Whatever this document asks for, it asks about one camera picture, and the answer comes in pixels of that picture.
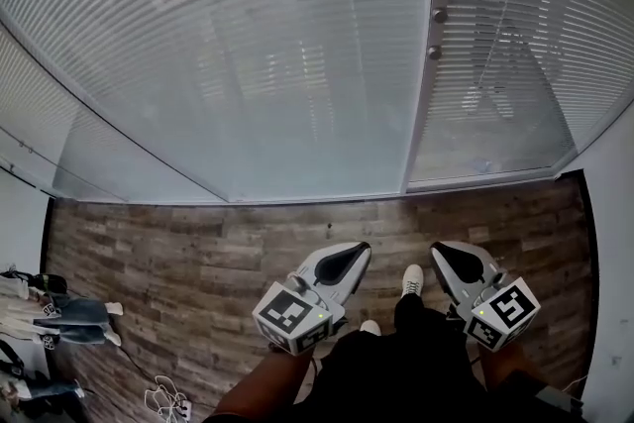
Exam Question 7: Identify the narrow white window blinds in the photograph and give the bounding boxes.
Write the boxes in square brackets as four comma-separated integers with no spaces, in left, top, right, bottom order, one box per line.
[408,0,634,184]

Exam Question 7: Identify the person's white right shoe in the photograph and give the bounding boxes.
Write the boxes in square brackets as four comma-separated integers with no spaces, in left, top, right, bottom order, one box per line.
[400,264,425,298]

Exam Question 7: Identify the grey window frame post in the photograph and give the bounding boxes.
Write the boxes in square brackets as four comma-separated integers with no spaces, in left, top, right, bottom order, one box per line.
[398,0,456,195]

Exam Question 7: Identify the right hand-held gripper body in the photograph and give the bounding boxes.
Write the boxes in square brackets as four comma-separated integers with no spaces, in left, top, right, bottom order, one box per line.
[448,264,542,354]

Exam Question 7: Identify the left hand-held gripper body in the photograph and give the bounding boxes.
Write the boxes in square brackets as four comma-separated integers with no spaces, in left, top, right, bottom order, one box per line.
[252,261,349,358]

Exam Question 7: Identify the person's right forearm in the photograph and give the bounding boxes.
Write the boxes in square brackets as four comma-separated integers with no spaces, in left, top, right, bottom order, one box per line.
[477,340,547,405]

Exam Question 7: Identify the wide white window blinds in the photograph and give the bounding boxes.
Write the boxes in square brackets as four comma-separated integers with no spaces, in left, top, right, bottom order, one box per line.
[0,0,435,204]

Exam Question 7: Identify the side white window blinds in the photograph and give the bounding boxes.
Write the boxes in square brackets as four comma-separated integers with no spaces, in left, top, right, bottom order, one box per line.
[0,27,125,202]

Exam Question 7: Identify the white power strip with cables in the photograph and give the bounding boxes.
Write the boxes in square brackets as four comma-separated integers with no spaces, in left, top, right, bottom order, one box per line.
[143,374,194,423]

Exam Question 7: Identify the dark grey box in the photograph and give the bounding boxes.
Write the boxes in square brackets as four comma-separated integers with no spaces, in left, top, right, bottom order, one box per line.
[534,383,586,423]

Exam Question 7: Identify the person's left forearm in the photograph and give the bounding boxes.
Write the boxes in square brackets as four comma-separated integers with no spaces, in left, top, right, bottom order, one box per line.
[211,345,324,423]

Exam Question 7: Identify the person's black trousers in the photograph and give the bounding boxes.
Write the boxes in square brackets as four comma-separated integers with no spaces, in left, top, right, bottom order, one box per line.
[202,292,585,423]

